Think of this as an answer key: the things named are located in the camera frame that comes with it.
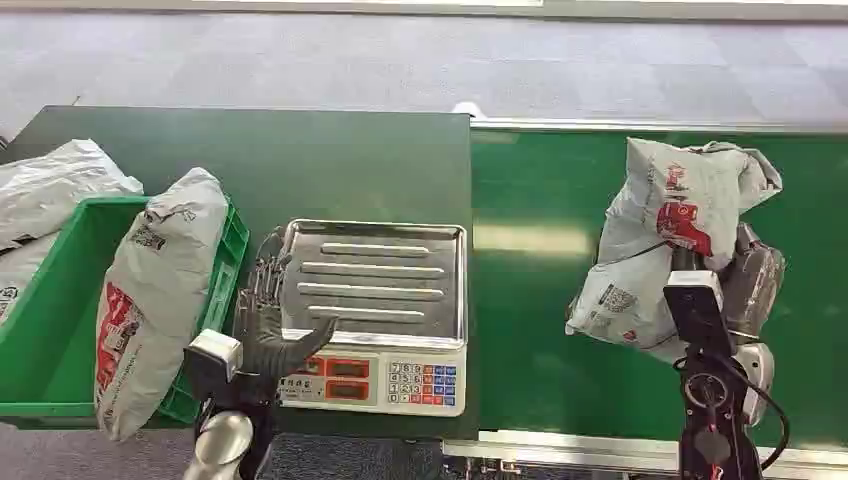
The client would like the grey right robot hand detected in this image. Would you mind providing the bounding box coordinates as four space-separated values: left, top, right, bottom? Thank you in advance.
670 221 788 344

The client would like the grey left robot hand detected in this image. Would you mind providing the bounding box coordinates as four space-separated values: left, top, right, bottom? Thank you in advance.
233 225 340 400

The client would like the long grey parcel bag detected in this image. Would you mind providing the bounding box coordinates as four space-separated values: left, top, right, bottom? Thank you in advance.
93 166 231 443

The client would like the steel-topped electronic weighing scale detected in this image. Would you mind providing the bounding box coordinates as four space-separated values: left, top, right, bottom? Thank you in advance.
276 218 469 419

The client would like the green plastic crate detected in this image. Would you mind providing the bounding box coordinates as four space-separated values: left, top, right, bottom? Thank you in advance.
0 194 251 427

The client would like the green conveyor belt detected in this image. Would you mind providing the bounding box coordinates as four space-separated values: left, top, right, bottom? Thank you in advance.
470 129 848 453

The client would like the flat grey parcel bag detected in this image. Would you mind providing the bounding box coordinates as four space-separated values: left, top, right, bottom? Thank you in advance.
0 231 62 327

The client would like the crumpled white parcel bag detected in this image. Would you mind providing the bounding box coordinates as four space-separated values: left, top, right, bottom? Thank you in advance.
0 138 145 253

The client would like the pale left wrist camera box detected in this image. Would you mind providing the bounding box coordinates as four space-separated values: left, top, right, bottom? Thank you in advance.
184 328 244 392

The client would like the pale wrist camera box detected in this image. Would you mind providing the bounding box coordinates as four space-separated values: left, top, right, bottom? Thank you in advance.
662 269 737 359
184 328 244 392

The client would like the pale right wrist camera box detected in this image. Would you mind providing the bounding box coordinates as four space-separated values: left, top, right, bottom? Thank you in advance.
662 269 737 359

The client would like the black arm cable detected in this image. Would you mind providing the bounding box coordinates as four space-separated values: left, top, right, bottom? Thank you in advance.
725 354 792 473

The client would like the metal conveyor frame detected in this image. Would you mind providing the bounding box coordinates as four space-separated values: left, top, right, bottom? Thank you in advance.
442 117 848 480

